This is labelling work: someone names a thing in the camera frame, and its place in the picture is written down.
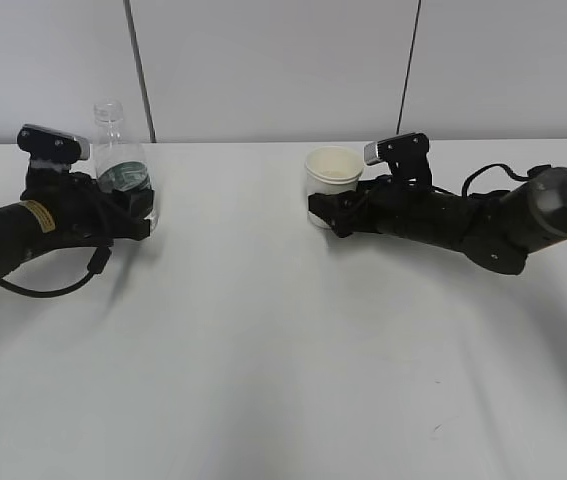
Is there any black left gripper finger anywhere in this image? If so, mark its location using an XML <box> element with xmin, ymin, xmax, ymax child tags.
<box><xmin>70</xmin><ymin>172</ymin><xmax>99</xmax><ymax>193</ymax></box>
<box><xmin>110</xmin><ymin>188</ymin><xmax>155</xmax><ymax>219</ymax></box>

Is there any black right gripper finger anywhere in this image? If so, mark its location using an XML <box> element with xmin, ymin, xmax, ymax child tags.
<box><xmin>356</xmin><ymin>177</ymin><xmax>383</xmax><ymax>195</ymax></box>
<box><xmin>308</xmin><ymin>191</ymin><xmax>363</xmax><ymax>230</ymax></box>

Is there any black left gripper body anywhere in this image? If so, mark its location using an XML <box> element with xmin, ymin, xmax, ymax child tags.
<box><xmin>21</xmin><ymin>169</ymin><xmax>150</xmax><ymax>240</ymax></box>

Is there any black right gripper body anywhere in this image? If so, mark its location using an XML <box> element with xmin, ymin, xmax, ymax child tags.
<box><xmin>332</xmin><ymin>175</ymin><xmax>443</xmax><ymax>238</ymax></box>

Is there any white paper cup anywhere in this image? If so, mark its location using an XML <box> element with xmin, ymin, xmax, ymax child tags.
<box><xmin>305</xmin><ymin>146</ymin><xmax>364</xmax><ymax>183</ymax></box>
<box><xmin>305</xmin><ymin>171</ymin><xmax>360</xmax><ymax>229</ymax></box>

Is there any clear water bottle green label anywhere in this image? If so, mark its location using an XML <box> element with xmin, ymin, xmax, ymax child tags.
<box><xmin>92</xmin><ymin>100</ymin><xmax>158</xmax><ymax>233</ymax></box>

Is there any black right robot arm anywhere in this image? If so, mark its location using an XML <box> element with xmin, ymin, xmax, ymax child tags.
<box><xmin>308</xmin><ymin>133</ymin><xmax>567</xmax><ymax>275</ymax></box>

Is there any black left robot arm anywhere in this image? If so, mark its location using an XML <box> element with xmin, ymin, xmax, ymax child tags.
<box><xmin>0</xmin><ymin>169</ymin><xmax>155</xmax><ymax>299</ymax></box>

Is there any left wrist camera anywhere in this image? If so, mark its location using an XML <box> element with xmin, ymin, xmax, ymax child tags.
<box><xmin>17</xmin><ymin>124</ymin><xmax>91</xmax><ymax>173</ymax></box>

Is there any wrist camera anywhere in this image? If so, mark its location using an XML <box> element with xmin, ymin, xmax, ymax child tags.
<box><xmin>17</xmin><ymin>124</ymin><xmax>91</xmax><ymax>173</ymax></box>
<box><xmin>363</xmin><ymin>133</ymin><xmax>433</xmax><ymax>189</ymax></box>

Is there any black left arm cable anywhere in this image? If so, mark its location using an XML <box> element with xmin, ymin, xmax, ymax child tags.
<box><xmin>0</xmin><ymin>174</ymin><xmax>114</xmax><ymax>300</ymax></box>

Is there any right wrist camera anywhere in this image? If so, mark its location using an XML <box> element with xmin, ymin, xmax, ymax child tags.
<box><xmin>363</xmin><ymin>133</ymin><xmax>433</xmax><ymax>189</ymax></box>

